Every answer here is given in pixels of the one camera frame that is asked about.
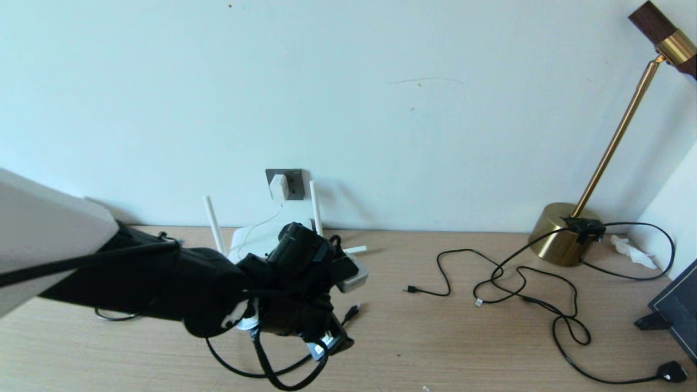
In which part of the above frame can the black ethernet cable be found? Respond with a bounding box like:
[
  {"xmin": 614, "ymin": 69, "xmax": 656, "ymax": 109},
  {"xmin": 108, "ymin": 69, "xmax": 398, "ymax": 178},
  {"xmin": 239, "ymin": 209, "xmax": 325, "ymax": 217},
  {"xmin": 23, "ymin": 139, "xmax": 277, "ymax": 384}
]
[{"xmin": 206, "ymin": 305, "xmax": 361, "ymax": 379}]

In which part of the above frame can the thin white adapter cable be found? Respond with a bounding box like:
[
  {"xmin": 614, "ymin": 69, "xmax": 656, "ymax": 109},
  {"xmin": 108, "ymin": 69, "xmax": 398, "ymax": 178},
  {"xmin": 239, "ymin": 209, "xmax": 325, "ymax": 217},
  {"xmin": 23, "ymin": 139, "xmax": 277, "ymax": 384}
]
[{"xmin": 239, "ymin": 200, "xmax": 285, "ymax": 258}]

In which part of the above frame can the white router with antennas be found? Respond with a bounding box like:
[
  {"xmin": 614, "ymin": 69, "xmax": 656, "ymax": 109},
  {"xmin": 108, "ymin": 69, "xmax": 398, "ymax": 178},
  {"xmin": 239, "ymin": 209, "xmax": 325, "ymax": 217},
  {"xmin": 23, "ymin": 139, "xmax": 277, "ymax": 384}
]
[{"xmin": 204, "ymin": 181, "xmax": 368, "ymax": 265}]

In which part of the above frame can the brass desk lamp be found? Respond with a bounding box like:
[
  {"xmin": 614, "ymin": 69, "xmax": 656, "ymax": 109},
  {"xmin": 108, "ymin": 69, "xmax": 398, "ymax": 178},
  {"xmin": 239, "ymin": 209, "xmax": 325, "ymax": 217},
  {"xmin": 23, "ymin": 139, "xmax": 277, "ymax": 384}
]
[{"xmin": 528, "ymin": 0, "xmax": 697, "ymax": 267}]

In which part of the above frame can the black clip on lamp base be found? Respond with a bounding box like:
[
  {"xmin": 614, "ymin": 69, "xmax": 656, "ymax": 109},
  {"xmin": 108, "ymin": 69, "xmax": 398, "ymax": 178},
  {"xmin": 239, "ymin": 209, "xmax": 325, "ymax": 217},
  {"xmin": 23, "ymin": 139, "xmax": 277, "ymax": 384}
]
[{"xmin": 561, "ymin": 217, "xmax": 607, "ymax": 244}]

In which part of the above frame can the crumpled white tissue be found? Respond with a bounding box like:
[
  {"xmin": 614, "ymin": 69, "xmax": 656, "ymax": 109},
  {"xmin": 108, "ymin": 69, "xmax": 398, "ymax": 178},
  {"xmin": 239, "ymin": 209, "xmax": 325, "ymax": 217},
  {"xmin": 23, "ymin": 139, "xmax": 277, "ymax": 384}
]
[{"xmin": 610, "ymin": 234, "xmax": 658, "ymax": 270}]

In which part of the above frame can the black clip stand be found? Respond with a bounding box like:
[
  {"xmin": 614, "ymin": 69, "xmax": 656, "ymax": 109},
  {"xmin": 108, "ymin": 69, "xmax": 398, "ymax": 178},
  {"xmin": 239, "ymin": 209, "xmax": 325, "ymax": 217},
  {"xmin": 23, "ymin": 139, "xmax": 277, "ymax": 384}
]
[{"xmin": 634, "ymin": 313, "xmax": 670, "ymax": 332}]

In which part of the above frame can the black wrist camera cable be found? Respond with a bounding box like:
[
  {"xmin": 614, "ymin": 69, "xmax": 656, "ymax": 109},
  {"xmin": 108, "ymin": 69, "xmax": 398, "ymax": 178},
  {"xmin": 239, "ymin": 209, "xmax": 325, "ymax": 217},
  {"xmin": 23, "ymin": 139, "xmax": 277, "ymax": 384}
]
[{"xmin": 250, "ymin": 327, "xmax": 331, "ymax": 391}]

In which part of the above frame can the black USB cable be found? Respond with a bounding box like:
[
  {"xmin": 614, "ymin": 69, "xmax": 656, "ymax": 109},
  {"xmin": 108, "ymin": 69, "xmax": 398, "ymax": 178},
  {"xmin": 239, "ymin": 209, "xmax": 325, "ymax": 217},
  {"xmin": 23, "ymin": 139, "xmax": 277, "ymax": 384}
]
[{"xmin": 402, "ymin": 248, "xmax": 592, "ymax": 347}]

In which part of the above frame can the grey wall socket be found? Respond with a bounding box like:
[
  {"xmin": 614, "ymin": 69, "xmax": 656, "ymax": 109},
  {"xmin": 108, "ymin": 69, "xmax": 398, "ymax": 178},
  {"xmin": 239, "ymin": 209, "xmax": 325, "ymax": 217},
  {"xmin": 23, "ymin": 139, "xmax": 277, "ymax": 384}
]
[{"xmin": 265, "ymin": 168, "xmax": 304, "ymax": 201}]

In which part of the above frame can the black cable with silver tip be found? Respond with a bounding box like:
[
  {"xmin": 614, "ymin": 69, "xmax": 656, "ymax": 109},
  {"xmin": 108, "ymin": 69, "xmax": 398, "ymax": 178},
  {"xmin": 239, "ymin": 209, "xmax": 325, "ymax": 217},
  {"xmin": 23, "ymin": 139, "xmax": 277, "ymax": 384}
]
[{"xmin": 474, "ymin": 266, "xmax": 578, "ymax": 322}]

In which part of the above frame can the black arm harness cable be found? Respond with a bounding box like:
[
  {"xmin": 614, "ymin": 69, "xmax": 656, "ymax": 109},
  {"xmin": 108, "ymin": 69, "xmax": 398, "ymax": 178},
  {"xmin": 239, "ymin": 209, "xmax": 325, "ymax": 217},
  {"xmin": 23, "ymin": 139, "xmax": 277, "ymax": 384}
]
[{"xmin": 0, "ymin": 240, "xmax": 181, "ymax": 287}]

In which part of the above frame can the black lamp power cable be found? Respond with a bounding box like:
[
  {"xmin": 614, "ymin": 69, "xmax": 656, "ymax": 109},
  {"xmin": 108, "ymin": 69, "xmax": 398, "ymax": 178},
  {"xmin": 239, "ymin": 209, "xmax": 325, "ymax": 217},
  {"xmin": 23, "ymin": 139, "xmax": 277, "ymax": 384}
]
[{"xmin": 473, "ymin": 220, "xmax": 688, "ymax": 385}]

